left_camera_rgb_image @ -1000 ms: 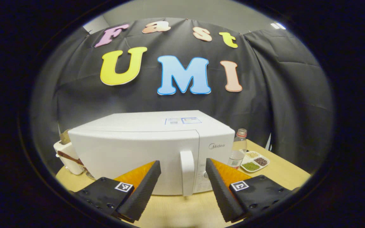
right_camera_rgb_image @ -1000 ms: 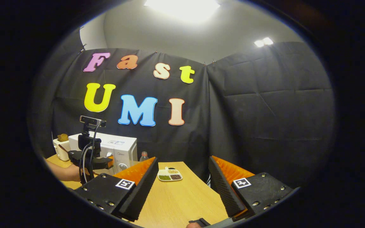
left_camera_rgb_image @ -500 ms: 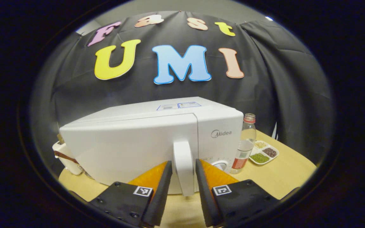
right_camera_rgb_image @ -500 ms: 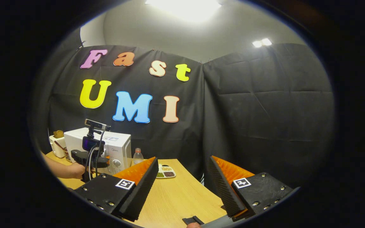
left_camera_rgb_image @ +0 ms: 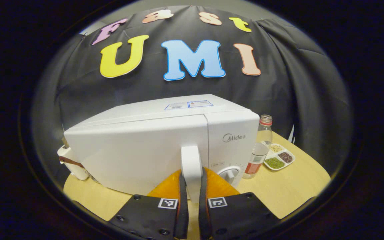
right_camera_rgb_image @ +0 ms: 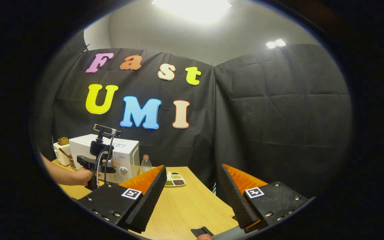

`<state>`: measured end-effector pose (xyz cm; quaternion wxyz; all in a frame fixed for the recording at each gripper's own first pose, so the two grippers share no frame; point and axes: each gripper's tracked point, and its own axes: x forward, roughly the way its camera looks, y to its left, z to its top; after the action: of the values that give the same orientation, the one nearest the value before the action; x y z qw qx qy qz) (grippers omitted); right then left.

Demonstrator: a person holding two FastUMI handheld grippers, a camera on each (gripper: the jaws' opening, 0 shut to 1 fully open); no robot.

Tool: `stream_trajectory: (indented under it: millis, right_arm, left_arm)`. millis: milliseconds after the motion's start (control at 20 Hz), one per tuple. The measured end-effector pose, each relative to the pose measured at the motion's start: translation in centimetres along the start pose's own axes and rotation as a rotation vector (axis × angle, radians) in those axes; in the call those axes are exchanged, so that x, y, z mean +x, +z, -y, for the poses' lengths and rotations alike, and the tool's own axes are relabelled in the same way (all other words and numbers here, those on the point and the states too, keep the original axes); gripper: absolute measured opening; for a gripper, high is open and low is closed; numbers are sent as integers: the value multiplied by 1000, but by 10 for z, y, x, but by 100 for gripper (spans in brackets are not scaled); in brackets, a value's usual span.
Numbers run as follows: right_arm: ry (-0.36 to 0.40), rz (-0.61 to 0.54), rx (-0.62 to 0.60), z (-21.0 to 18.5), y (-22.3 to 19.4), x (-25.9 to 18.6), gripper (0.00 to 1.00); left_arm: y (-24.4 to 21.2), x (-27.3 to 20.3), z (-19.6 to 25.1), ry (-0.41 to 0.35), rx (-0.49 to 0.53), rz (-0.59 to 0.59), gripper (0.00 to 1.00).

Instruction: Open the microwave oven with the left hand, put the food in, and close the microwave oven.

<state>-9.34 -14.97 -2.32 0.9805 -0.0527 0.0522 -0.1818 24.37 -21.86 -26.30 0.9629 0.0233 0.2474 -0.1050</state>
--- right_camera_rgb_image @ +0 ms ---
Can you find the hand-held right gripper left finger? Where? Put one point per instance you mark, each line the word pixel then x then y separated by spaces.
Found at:
pixel 148 203

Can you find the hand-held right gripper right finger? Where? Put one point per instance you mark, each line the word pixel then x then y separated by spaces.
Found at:
pixel 237 200

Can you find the white microwave oven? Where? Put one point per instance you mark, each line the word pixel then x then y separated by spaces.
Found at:
pixel 127 153

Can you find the brown bread slice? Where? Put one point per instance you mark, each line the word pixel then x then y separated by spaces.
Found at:
pixel 63 141

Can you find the white divided grain dish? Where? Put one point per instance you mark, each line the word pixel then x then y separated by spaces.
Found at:
pixel 175 180

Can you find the white toaster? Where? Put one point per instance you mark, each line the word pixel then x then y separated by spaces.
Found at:
pixel 61 155

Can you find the clear bottle red label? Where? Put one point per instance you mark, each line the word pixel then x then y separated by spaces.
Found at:
pixel 146 165

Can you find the dark flat object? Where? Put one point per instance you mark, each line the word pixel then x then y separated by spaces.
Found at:
pixel 202 231

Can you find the black backdrop cloth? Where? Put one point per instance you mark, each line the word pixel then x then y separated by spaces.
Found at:
pixel 262 116

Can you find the small ceiling light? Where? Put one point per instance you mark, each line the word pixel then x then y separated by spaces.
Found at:
pixel 276 43

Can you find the large ceiling light panel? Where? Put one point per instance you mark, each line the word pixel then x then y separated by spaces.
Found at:
pixel 192 8

